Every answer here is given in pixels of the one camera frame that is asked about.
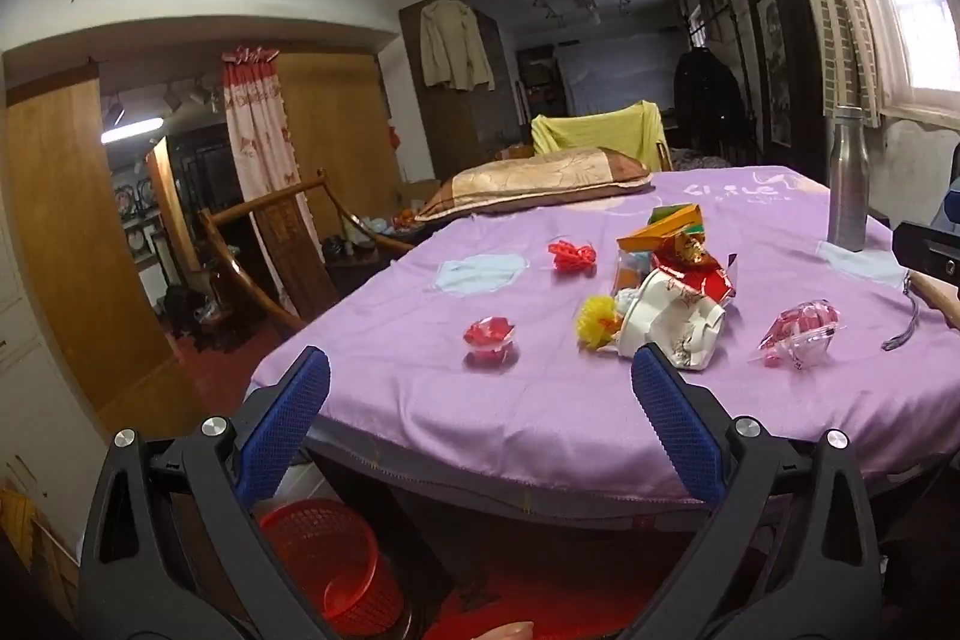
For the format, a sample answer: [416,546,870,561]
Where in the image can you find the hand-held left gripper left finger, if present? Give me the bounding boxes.
[75,346,338,640]

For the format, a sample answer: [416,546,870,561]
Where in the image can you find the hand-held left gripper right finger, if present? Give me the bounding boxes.
[622,342,886,640]

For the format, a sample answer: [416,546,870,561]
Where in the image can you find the white crushed paper cup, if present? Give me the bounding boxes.
[615,269,730,372]

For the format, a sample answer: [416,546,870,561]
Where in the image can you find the yellow pompom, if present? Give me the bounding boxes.
[575,295,624,353]

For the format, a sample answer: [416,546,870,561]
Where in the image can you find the red gold foil packet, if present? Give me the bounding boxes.
[651,233,740,305]

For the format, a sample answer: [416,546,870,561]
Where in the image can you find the large red clear wrapper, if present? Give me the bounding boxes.
[757,300,843,372]

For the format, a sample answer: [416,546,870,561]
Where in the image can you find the red plastic mesh basket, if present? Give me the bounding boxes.
[258,497,407,640]

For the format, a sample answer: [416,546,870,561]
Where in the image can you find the clear plastic jelly cup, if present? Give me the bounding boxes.
[613,251,652,310]

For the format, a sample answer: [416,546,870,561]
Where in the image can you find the orange carton box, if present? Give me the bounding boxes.
[616,202,710,255]

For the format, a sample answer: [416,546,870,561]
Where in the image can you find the red crinkled ribbon wrapper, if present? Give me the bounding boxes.
[547,239,599,274]

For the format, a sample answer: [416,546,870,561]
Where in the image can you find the small red candy wrapper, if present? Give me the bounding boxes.
[461,313,523,368]

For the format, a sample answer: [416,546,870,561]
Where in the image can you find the stainless steel bottle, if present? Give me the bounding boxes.
[826,103,872,253]

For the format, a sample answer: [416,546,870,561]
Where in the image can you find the curved wooden armchair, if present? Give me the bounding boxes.
[197,167,415,342]

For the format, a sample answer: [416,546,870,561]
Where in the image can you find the purple printed bed sheet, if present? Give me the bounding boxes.
[251,166,960,507]

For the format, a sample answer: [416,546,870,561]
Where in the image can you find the dark framed cabinet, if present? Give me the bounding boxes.
[738,0,824,163]

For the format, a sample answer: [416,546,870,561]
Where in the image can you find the white cabinet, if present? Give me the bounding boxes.
[0,269,102,540]

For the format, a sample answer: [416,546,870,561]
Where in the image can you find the black hanging coat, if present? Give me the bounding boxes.
[672,47,752,155]

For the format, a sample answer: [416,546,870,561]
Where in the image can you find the large wooden sliding door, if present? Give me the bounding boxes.
[3,76,179,420]

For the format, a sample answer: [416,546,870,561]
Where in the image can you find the brown floral pillow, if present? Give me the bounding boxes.
[415,146,655,224]

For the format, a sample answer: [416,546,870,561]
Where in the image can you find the red floral curtain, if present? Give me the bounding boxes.
[220,44,325,240]

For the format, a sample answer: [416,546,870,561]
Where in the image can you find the wooden door panel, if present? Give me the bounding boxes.
[277,53,400,223]

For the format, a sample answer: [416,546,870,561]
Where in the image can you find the yellow towel covered chair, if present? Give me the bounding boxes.
[530,100,674,173]

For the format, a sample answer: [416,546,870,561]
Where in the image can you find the fluorescent tube light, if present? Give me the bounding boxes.
[100,117,165,145]

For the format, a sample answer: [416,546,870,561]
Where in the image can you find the brown wooden wardrobe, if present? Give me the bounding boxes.
[398,0,520,185]

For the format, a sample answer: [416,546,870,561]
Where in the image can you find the white hanging sheet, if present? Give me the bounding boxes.
[559,35,688,117]

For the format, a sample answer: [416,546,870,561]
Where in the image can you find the beige hanging jacket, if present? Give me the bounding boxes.
[418,0,497,93]

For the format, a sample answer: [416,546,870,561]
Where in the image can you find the grey metal chain strap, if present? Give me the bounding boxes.
[882,286,922,353]

